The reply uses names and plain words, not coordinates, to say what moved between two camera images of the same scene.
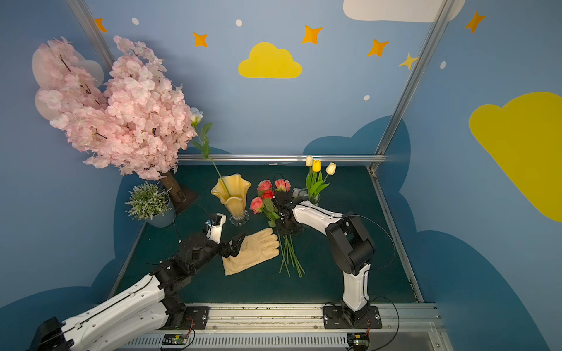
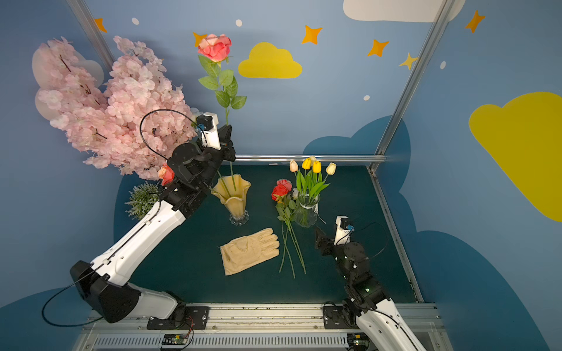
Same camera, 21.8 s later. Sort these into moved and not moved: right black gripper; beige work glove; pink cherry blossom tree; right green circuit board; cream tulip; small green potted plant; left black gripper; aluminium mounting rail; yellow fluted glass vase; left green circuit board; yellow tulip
Moved: cream tulip; right black gripper; left black gripper
Not moved: right green circuit board; beige work glove; left green circuit board; pink cherry blossom tree; small green potted plant; yellow fluted glass vase; yellow tulip; aluminium mounting rail
